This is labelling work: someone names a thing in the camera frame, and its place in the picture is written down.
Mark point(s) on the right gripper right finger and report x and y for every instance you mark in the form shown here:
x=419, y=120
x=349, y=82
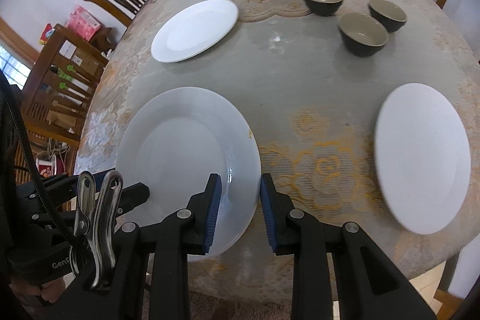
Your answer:
x=336, y=265

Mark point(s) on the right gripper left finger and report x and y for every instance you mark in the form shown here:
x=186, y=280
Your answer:
x=151, y=259

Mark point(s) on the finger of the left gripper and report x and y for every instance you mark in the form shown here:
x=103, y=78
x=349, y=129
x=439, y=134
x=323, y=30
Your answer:
x=64, y=184
x=130, y=198

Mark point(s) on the small white plate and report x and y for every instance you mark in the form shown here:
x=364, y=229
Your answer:
x=174, y=143

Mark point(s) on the large white plate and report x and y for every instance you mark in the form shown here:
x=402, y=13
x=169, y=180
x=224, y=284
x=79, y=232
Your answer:
x=422, y=158

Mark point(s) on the medium white plate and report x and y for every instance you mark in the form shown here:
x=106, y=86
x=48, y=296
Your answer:
x=194, y=30

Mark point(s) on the person hand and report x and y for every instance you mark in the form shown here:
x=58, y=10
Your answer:
x=49, y=292

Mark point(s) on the metal clip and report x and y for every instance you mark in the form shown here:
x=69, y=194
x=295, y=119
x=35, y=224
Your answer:
x=94, y=224

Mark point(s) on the wooden chair near left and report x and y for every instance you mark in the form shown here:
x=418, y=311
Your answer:
x=59, y=91

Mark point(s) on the pink box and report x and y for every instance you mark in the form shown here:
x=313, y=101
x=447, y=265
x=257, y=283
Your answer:
x=82, y=23

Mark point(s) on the lace tablecloth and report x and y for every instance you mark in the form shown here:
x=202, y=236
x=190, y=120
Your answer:
x=310, y=104

